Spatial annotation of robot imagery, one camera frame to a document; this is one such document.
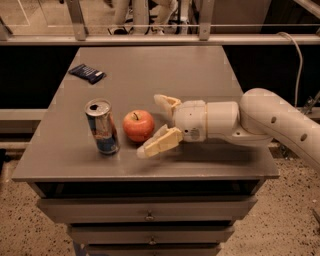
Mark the dark blue snack packet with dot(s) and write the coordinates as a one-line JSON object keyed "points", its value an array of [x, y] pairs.
{"points": [[87, 73]]}

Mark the metal railing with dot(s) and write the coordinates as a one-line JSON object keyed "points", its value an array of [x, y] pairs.
{"points": [[194, 22]]}

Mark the redbull can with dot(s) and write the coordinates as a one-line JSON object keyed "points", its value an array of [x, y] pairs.
{"points": [[100, 119]]}

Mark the grey drawer cabinet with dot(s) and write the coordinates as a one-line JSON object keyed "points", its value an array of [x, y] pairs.
{"points": [[178, 197]]}

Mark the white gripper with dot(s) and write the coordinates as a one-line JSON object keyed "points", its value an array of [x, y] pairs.
{"points": [[190, 120]]}

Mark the red apple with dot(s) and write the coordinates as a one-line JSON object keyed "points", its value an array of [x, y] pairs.
{"points": [[138, 125]]}

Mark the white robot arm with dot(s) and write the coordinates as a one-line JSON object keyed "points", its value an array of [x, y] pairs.
{"points": [[259, 117]]}

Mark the person in background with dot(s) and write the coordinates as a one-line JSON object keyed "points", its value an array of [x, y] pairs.
{"points": [[141, 16]]}

